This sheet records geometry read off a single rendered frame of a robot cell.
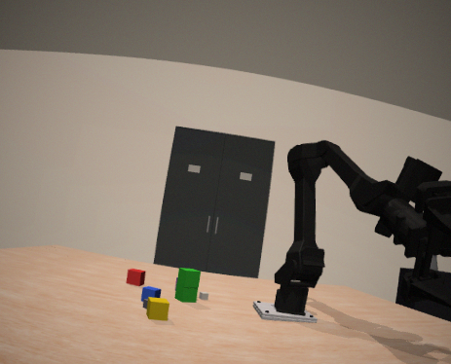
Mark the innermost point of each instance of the green block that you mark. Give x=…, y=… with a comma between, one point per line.
x=188, y=277
x=186, y=294

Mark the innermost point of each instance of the yellow block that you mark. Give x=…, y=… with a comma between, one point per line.
x=157, y=308

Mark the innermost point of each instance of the red block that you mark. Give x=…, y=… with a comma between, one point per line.
x=135, y=277

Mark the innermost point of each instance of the blue block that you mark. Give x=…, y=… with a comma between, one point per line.
x=149, y=291

